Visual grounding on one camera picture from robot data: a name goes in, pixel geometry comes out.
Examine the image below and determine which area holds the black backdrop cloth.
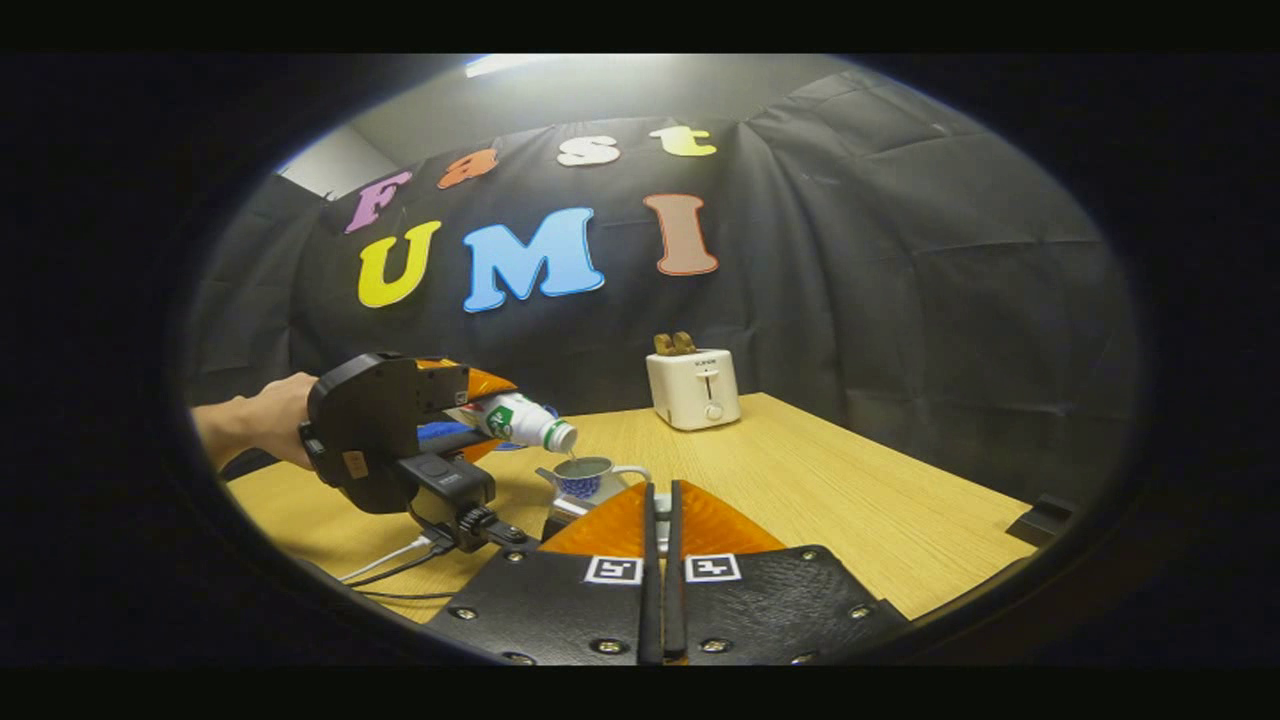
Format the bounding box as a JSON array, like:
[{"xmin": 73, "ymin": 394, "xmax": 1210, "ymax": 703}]
[{"xmin": 190, "ymin": 70, "xmax": 1141, "ymax": 501}]

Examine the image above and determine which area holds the small black block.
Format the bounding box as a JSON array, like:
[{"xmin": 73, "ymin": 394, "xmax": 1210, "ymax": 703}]
[{"xmin": 1005, "ymin": 493, "xmax": 1076, "ymax": 546}]

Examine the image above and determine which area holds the white water bottle green label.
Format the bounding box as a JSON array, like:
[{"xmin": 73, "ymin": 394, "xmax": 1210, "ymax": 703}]
[{"xmin": 445, "ymin": 392, "xmax": 579, "ymax": 454}]

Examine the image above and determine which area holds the white toaster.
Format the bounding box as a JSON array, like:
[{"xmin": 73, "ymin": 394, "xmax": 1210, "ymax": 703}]
[{"xmin": 645, "ymin": 349, "xmax": 743, "ymax": 432}]

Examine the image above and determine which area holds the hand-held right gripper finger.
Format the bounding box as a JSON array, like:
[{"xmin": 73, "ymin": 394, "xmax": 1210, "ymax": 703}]
[
  {"xmin": 662, "ymin": 480, "xmax": 911, "ymax": 666},
  {"xmin": 425, "ymin": 480, "xmax": 663, "ymax": 666}
]

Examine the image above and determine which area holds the white cable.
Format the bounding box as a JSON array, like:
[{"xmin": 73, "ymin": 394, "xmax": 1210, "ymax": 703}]
[{"xmin": 338, "ymin": 535, "xmax": 441, "ymax": 583}]

